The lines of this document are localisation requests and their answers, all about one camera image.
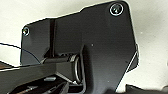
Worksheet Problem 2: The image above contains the thin blue cable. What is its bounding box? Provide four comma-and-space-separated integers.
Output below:
0, 42, 36, 65

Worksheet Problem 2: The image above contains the silver metal ring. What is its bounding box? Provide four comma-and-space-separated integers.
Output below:
72, 54, 83, 84

